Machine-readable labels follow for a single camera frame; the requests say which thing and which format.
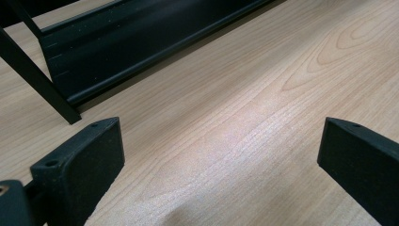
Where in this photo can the black metal shelf rack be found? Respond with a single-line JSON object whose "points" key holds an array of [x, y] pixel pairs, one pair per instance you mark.
{"points": [[125, 47]]}

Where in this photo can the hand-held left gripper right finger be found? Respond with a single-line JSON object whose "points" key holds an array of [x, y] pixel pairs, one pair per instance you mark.
{"points": [[363, 163]]}

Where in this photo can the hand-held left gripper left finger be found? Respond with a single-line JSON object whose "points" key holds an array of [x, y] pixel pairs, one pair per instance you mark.
{"points": [[78, 169]]}

